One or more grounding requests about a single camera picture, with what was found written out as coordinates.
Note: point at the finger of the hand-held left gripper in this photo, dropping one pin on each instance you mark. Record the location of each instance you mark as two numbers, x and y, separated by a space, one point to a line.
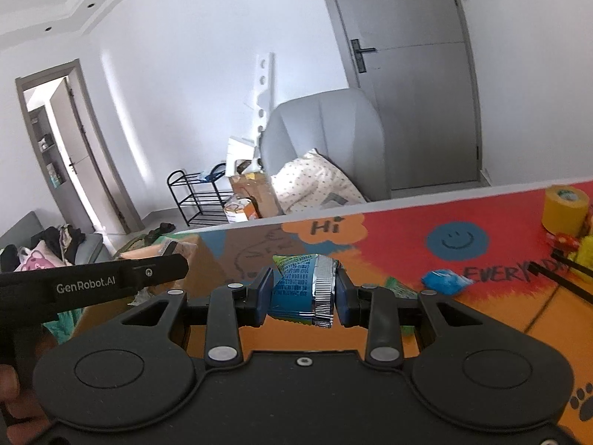
162 271

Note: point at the white perforated board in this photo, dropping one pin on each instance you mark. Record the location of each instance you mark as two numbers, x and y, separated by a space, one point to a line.
264 79

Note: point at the light green snack packet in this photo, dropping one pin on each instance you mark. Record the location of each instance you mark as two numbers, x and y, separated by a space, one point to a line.
398 287

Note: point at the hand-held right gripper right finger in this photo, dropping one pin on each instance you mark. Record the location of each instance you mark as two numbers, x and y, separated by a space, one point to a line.
343 296

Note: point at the person's left hand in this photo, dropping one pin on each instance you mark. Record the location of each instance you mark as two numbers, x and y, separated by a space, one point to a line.
11 394

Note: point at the brown paper bag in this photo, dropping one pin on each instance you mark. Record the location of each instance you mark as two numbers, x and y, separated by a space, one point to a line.
255 194

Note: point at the dark clothes pile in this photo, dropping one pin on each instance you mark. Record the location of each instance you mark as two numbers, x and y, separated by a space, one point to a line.
51 238

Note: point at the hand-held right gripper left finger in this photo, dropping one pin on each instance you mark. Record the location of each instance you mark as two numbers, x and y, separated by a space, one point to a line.
266 294

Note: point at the grey armchair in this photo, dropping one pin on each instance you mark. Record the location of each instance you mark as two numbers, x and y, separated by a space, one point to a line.
333 125

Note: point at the crumpled blue snack packet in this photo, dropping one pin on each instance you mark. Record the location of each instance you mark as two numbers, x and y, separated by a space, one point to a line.
444 280

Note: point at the white cardboard sheet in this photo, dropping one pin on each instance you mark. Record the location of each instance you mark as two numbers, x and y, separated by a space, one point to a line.
241 146

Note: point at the orange white plastic bag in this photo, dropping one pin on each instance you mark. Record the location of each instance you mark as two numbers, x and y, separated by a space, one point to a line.
238 208

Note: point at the dark green backpack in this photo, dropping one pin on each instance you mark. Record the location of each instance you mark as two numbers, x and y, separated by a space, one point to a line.
160 229

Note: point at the yellow tape roll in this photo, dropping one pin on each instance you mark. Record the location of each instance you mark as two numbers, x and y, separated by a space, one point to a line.
563 213

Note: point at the grey bookshelf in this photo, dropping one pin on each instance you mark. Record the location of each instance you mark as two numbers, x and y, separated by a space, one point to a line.
46 148

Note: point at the black metal rods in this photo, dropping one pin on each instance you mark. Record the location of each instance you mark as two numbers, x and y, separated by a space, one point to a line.
574 264

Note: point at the teal snack packet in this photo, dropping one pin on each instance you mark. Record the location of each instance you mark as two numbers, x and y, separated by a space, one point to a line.
62 329

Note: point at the grey-brown interior door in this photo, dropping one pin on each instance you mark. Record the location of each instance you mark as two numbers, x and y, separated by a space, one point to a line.
83 148

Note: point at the grey door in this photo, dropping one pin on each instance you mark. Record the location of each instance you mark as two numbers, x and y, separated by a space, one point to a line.
417 102

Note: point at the grey sofa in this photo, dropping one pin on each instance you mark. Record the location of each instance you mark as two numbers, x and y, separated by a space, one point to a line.
92 245

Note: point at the red orange wrapped candy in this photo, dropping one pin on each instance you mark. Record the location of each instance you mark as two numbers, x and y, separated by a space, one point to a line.
560 240

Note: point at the colourful printed table mat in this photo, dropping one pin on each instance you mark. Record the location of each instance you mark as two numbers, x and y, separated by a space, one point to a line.
394 241

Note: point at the black shoe rack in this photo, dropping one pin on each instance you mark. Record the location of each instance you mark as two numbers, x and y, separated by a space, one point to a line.
202 202

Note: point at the blue silver-edged snack packet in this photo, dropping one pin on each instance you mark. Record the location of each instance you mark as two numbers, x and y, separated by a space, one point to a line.
296 292

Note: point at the blue item on rack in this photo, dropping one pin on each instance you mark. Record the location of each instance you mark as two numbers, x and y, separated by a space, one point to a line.
208 175

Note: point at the pink printed bag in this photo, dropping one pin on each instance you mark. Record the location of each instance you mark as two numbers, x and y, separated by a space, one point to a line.
34 259

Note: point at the dotted white pillow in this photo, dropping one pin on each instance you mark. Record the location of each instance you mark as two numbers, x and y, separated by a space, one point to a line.
310 181

